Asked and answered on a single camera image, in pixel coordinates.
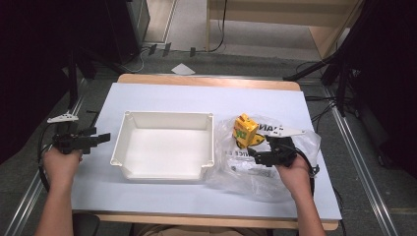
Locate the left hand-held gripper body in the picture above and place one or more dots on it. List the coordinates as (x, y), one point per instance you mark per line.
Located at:
(70, 142)

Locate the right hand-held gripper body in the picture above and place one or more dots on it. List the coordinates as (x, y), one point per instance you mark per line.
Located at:
(282, 152)

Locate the clear plastic bag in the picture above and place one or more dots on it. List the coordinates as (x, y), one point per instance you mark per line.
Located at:
(236, 170)

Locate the yellow carton box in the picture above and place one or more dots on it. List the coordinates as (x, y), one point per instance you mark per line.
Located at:
(245, 130)

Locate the person's left hand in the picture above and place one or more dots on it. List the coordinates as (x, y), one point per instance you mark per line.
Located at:
(61, 165)

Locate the person's right hand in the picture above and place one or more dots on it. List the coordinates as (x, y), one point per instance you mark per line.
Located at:
(295, 177)

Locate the black tripod stand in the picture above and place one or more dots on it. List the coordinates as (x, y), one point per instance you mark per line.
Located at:
(72, 78)
(337, 72)

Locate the white plastic bin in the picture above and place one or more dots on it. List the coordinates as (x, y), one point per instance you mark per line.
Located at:
(167, 149)

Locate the black stool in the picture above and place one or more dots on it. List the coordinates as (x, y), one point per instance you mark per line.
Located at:
(86, 224)

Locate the wooden table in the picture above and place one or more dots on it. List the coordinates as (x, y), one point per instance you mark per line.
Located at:
(203, 80)

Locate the white table mat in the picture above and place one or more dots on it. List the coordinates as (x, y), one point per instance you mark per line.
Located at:
(183, 98)

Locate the person's lap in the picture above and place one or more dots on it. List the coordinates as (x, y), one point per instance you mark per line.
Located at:
(196, 231)

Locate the white paper sheet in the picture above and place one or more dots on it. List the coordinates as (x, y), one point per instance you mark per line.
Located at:
(183, 69)

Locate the black cabinet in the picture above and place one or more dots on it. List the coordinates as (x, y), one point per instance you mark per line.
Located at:
(131, 29)

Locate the light wooden furniture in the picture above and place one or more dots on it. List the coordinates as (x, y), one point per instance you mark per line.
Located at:
(314, 19)

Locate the aluminium floor rail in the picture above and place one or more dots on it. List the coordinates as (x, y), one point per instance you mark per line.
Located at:
(29, 193)
(364, 170)

